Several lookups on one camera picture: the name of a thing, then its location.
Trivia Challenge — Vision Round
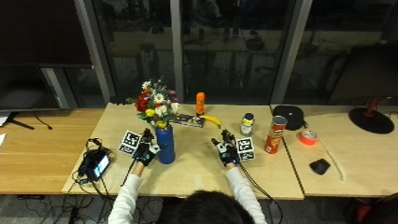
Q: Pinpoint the orange chip can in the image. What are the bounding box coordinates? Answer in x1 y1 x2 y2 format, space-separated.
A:
263 115 289 155

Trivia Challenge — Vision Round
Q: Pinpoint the orange bottle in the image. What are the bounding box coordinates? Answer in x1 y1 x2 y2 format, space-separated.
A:
196 91 206 117

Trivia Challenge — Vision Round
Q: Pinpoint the person's left hand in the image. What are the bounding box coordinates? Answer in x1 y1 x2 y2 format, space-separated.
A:
130 128 161 167

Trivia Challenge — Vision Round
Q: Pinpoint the blue vase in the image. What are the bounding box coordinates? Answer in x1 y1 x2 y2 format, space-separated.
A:
154 123 177 165

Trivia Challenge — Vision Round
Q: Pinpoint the black glove cable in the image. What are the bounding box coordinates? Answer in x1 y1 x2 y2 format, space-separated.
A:
120 158 138 188
237 163 285 224

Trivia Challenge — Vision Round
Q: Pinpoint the colourful flower bouquet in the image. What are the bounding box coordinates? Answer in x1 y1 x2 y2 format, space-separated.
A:
124 79 182 129

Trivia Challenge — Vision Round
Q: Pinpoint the dark printed box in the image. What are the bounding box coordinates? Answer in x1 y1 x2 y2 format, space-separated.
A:
169 113 205 129

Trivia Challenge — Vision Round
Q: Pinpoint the the person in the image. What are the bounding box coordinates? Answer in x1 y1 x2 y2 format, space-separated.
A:
106 128 269 224

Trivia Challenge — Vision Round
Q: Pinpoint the white can with blue lid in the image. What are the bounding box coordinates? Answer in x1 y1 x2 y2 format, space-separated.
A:
239 112 255 137

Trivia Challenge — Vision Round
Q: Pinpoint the red stand pole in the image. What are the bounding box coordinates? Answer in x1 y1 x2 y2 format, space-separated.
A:
363 97 379 118

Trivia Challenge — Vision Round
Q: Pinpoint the black device cable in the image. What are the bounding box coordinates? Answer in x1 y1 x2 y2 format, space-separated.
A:
85 137 104 153

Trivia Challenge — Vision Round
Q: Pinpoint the yellow banana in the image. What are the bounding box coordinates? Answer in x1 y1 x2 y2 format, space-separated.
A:
198 114 222 130

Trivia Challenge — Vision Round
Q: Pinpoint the black pouch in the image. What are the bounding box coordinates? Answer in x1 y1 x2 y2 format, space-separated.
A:
273 105 309 132

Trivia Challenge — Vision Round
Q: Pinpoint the black monitor cable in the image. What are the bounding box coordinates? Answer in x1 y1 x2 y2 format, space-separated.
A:
32 110 54 131

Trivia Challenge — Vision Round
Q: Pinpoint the black round stand base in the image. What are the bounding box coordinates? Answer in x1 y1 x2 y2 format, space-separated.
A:
347 106 395 135

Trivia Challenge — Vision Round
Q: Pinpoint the person's right hand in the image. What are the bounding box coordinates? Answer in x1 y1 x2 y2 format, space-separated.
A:
210 129 241 167

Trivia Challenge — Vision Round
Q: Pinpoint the white stick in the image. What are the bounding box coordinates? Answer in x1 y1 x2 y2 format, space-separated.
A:
317 139 347 182

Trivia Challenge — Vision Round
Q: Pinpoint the white marker cube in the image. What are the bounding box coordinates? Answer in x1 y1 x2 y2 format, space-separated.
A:
235 136 257 161
117 130 142 156

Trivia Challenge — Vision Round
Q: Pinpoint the orange tape roll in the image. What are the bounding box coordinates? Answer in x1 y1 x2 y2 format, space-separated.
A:
297 129 319 147

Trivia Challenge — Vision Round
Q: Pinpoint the black device with screen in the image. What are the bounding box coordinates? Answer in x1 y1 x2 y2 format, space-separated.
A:
77 148 113 183

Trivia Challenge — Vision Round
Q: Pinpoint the black monitor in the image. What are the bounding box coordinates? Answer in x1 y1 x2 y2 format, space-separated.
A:
0 63 64 112

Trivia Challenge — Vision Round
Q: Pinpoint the black computer mouse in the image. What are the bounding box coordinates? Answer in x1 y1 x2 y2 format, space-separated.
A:
309 158 331 175

